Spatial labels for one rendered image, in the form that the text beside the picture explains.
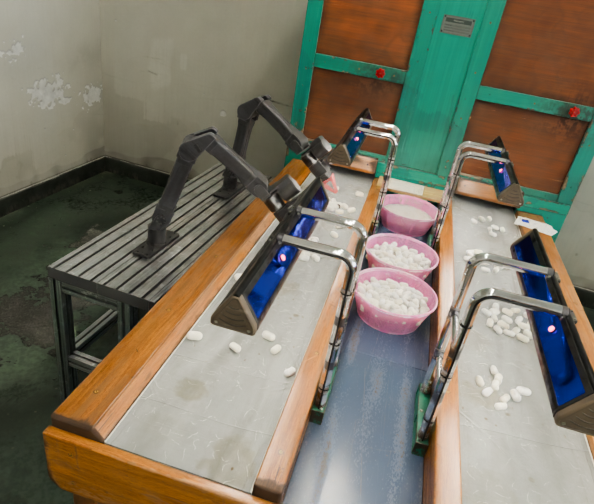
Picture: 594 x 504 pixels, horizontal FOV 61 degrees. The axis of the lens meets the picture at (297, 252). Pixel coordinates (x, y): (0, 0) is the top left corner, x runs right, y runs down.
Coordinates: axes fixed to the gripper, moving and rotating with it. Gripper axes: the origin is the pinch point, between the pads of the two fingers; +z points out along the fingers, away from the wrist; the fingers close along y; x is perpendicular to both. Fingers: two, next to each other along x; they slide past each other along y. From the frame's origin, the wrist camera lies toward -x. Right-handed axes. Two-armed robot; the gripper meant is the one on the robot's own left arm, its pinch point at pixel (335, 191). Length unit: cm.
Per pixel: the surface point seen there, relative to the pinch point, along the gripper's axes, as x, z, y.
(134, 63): 108, -134, 137
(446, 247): -27, 39, -17
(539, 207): -57, 70, 44
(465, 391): -28, 45, -92
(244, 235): 18, -14, -47
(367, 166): -5.8, 5.8, 39.0
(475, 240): -33, 51, 2
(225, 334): 12, -2, -97
